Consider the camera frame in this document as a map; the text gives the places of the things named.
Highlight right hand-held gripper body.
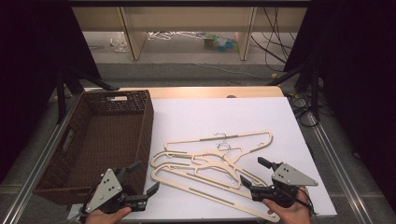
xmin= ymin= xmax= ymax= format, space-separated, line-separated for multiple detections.
xmin=249 ymin=161 xmax=318 ymax=209

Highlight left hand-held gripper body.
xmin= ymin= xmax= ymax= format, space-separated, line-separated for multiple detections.
xmin=85 ymin=167 xmax=149 ymax=215

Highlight brown wicker basket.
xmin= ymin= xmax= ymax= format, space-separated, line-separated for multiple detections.
xmin=32 ymin=90 xmax=155 ymax=206

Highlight cream wooden clothes hanger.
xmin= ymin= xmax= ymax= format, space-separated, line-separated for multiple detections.
xmin=163 ymin=130 xmax=275 ymax=162

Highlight person's left hand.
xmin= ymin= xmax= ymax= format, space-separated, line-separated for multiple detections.
xmin=85 ymin=206 xmax=133 ymax=224

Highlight person's right hand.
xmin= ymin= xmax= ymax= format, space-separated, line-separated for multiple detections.
xmin=262 ymin=188 xmax=313 ymax=224

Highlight black metal stand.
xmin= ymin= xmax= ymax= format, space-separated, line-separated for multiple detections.
xmin=266 ymin=51 xmax=322 ymax=119
xmin=55 ymin=64 xmax=120 ymax=125

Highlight clear plastic bag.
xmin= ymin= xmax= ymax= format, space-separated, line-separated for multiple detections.
xmin=108 ymin=32 xmax=130 ymax=53

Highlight colourful plastic items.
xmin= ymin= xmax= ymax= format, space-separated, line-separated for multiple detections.
xmin=203 ymin=33 xmax=240 ymax=53

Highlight white hangers on floor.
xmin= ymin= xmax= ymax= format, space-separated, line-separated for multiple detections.
xmin=147 ymin=30 xmax=204 ymax=42

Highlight black curtain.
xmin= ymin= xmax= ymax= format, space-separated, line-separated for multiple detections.
xmin=284 ymin=0 xmax=396 ymax=213
xmin=0 ymin=0 xmax=103 ymax=185

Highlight beige wooden shelf unit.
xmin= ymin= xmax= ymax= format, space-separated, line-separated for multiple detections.
xmin=72 ymin=6 xmax=308 ymax=62

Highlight left hand-held gripper cable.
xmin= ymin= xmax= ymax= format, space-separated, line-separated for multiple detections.
xmin=78 ymin=185 xmax=96 ymax=220

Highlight hand-held gripper cable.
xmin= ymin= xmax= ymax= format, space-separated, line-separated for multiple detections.
xmin=78 ymin=185 xmax=96 ymax=220
xmin=290 ymin=186 xmax=318 ymax=217

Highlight right hand-held gripper cable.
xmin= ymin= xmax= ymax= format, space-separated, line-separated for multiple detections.
xmin=290 ymin=186 xmax=318 ymax=217

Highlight aluminium frame rail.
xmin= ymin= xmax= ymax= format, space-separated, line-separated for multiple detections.
xmin=0 ymin=92 xmax=86 ymax=224
xmin=306 ymin=111 xmax=375 ymax=224

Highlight coiled black cable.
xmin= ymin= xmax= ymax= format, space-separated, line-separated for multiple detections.
xmin=287 ymin=92 xmax=322 ymax=129

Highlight white floor cable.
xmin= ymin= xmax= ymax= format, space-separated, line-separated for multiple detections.
xmin=195 ymin=63 xmax=269 ymax=79

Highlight hanging black cables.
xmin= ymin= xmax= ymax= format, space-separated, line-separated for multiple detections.
xmin=250 ymin=7 xmax=297 ymax=73

